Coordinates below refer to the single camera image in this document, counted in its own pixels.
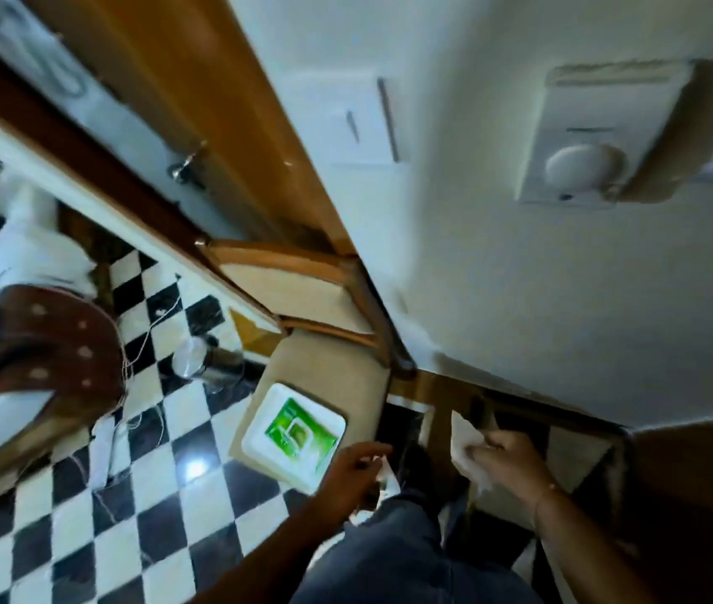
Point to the steel cup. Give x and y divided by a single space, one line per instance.
202 363

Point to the person's right forearm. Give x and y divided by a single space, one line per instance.
589 547

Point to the wooden chair with beige seat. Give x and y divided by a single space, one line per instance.
318 333

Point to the person's right fingers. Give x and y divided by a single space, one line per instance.
482 451

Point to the person's right hand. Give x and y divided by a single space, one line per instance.
513 462

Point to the dark wooden door frame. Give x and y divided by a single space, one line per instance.
79 157

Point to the small white tissue piece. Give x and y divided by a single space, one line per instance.
386 474

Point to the brown dotted cloth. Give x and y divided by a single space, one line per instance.
48 345

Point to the white cloth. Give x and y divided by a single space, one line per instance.
22 245

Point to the brown wooden cabinet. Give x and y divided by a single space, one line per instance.
696 496

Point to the person's left hand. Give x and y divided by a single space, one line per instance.
343 481

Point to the wooden door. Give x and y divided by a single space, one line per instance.
205 87

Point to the person's left forearm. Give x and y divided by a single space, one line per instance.
262 563

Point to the person's left fingers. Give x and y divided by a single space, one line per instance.
374 451

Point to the white wall switch plate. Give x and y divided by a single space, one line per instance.
356 119

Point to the green and white wipes pack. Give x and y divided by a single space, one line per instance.
293 437

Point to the white thread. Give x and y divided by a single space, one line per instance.
142 345

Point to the person's blue jeans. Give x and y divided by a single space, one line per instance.
394 553

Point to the white fan regulator with dial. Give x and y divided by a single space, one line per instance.
589 144

